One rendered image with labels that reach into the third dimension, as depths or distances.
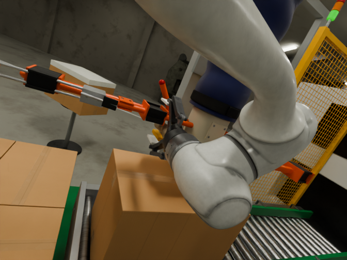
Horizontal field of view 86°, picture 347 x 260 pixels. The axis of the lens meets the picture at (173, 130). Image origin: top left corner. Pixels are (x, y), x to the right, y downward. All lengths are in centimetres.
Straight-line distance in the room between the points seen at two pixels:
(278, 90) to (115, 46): 991
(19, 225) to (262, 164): 102
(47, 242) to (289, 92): 102
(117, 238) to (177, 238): 24
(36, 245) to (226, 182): 89
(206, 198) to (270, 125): 15
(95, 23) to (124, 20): 134
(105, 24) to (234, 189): 1024
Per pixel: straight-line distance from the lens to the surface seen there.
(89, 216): 116
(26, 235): 109
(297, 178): 84
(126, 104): 65
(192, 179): 32
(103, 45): 1030
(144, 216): 68
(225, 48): 17
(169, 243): 84
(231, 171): 32
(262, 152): 35
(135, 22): 1004
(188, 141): 40
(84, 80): 214
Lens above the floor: 138
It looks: 15 degrees down
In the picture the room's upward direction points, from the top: 23 degrees clockwise
